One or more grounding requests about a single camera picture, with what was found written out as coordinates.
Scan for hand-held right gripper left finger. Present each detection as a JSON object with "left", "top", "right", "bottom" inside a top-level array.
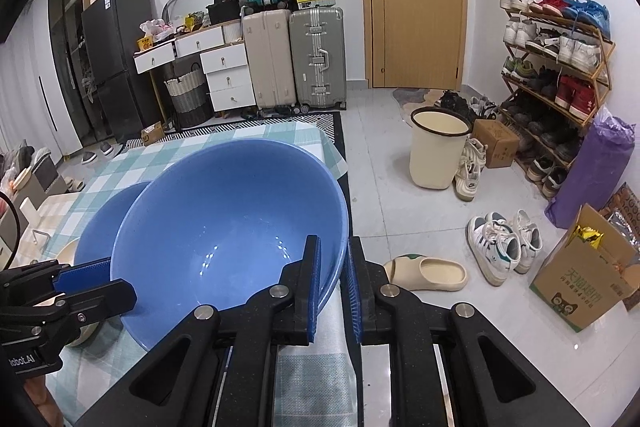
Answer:
[{"left": 75, "top": 235, "right": 322, "bottom": 427}]

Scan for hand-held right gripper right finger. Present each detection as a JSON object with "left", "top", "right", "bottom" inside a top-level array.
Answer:
[{"left": 346, "top": 235, "right": 591, "bottom": 427}]

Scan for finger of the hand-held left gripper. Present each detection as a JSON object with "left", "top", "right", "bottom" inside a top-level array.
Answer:
[
  {"left": 0, "top": 257, "right": 113, "bottom": 299},
  {"left": 0, "top": 278, "right": 138, "bottom": 332}
]

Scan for blue bowl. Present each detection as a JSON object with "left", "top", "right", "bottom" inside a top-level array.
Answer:
[
  {"left": 110, "top": 138, "right": 349, "bottom": 352},
  {"left": 72, "top": 181, "right": 151, "bottom": 278}
]

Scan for person's left hand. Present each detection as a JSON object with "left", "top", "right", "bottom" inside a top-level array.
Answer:
[{"left": 22, "top": 374, "right": 63, "bottom": 427}]

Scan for beige checked cloth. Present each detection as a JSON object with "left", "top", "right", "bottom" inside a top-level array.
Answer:
[{"left": 20, "top": 197, "right": 86, "bottom": 258}]

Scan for beige slide sandal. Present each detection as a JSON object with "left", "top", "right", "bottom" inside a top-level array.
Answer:
[{"left": 382, "top": 256, "right": 469, "bottom": 292}]

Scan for pile of grey clothes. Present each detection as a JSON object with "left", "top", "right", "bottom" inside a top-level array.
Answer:
[{"left": 0, "top": 146, "right": 51, "bottom": 178}]

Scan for white high-top sneaker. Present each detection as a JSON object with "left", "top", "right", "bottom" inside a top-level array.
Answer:
[
  {"left": 453, "top": 157, "right": 483, "bottom": 201},
  {"left": 462, "top": 137, "right": 488, "bottom": 178}
]

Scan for labelled flat cardboard box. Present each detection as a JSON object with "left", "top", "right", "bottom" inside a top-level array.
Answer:
[{"left": 141, "top": 122, "right": 166, "bottom": 145}]

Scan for cream trash bin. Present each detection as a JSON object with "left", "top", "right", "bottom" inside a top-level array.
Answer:
[{"left": 409, "top": 108, "right": 472, "bottom": 190}]

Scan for white wardrobe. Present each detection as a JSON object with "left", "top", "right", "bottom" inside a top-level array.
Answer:
[{"left": 10, "top": 2, "right": 66, "bottom": 155}]

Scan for grey door mat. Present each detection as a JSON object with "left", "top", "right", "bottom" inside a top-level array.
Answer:
[{"left": 391, "top": 87, "right": 436, "bottom": 108}]

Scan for small brown cardboard box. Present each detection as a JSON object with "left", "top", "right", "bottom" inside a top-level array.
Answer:
[{"left": 471, "top": 118, "right": 521, "bottom": 168}]

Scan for woven laundry basket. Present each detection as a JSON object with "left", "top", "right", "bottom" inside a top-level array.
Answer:
[{"left": 164, "top": 62, "right": 213, "bottom": 128}]

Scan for black sandals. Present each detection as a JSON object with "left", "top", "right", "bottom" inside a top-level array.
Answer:
[{"left": 432, "top": 90, "right": 471, "bottom": 112}]

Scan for cat print cardboard box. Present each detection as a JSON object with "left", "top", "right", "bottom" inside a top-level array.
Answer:
[{"left": 529, "top": 203, "right": 640, "bottom": 334}]

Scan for white drawer desk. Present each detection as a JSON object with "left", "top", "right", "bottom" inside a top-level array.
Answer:
[{"left": 133, "top": 24, "right": 258, "bottom": 112}]

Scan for silver suitcase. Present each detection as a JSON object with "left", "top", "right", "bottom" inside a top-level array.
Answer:
[{"left": 289, "top": 7, "right": 347, "bottom": 110}]

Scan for beige suitcase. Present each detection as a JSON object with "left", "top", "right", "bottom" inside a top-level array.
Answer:
[{"left": 241, "top": 9, "right": 298, "bottom": 110}]

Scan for yellow snack packet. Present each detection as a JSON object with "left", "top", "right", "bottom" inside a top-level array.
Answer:
[{"left": 572, "top": 224, "right": 606, "bottom": 250}]

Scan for black refrigerator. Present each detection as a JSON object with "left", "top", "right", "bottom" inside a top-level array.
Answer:
[{"left": 81, "top": 0, "right": 163, "bottom": 142}]

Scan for dark glass wardrobe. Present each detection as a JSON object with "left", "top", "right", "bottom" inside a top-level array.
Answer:
[{"left": 47, "top": 0, "right": 116, "bottom": 148}]

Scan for white plastic bag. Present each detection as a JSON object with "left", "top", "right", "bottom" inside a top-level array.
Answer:
[{"left": 139, "top": 19, "right": 176, "bottom": 42}]

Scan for brown patterned bag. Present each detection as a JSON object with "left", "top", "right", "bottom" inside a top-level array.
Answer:
[{"left": 597, "top": 182, "right": 640, "bottom": 253}]

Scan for black storage box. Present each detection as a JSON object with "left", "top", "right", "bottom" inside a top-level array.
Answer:
[{"left": 206, "top": 1, "right": 242, "bottom": 25}]

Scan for wooden shoe rack with shoes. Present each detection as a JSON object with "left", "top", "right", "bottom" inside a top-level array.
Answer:
[{"left": 500, "top": 0, "right": 613, "bottom": 200}]

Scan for black cable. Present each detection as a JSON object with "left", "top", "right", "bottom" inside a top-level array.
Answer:
[{"left": 0, "top": 193, "right": 22, "bottom": 269}]

